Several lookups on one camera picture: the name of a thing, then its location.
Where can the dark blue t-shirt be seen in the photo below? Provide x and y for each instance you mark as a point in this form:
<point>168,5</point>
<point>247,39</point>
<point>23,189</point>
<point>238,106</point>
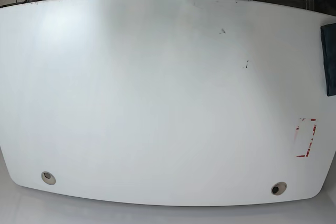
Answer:
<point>328,40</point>

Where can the red tape rectangle marking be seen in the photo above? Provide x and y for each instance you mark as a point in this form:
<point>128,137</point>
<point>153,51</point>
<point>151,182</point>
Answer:
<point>304,135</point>

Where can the left table cable grommet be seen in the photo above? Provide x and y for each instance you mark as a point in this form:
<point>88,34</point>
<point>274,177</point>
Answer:
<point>48,178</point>

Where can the table cable grommet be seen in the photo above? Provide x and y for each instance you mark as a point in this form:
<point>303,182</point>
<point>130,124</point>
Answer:
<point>48,178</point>
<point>279,188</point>

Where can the right table cable grommet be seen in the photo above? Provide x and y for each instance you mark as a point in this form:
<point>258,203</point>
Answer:
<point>279,188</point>

